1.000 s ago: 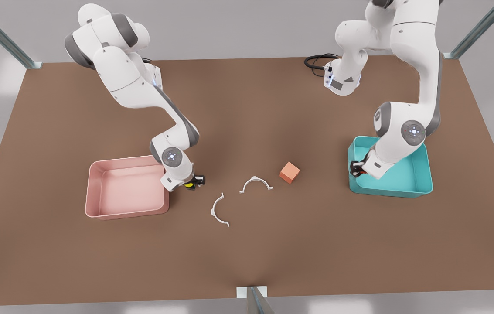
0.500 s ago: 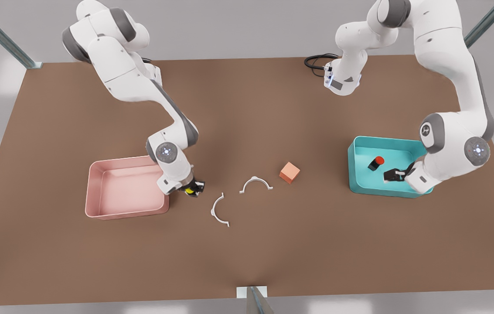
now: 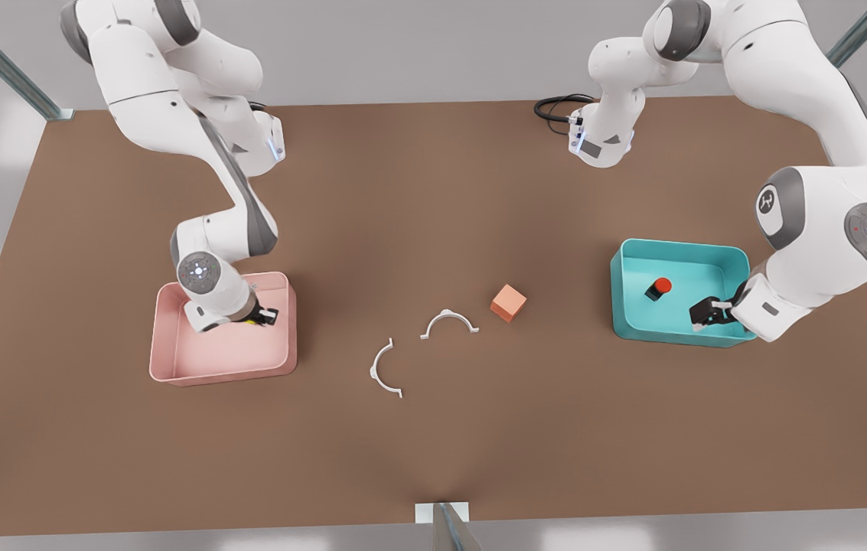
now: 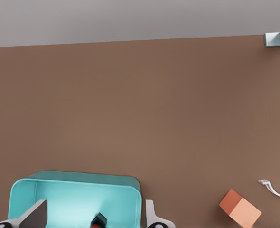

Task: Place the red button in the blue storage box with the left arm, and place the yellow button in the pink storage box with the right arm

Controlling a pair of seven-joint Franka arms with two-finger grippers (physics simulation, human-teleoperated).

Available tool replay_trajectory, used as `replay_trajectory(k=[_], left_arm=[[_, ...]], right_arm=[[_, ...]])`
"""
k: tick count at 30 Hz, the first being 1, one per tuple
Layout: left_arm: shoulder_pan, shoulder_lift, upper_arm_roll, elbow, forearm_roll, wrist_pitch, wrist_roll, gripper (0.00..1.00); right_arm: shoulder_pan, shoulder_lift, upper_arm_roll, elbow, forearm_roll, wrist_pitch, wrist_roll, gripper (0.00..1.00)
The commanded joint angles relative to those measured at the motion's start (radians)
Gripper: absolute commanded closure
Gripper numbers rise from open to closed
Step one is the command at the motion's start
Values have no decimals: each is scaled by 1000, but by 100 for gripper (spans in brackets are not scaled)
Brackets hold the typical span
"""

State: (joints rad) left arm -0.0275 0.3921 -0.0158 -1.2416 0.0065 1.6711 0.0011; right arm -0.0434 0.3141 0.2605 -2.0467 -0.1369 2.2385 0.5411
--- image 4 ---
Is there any white curved plastic piece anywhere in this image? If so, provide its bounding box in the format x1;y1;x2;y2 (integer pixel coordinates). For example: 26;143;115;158
258;179;280;202

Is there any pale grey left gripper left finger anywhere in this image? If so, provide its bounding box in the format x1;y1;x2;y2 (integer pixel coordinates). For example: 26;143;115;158
0;199;48;228

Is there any silver frame post foot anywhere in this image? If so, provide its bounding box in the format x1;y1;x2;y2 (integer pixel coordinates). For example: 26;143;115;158
264;24;280;48

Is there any red button with dark base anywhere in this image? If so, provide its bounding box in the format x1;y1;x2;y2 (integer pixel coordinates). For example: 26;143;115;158
90;212;108;228

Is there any blue storage box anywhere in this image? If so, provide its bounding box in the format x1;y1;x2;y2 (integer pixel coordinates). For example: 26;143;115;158
7;170;142;228

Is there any orange cube block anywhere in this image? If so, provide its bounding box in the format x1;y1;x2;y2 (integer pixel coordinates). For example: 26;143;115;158
219;189;262;227

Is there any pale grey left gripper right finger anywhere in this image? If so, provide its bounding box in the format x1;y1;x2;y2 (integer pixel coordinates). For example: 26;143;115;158
145;199;176;228

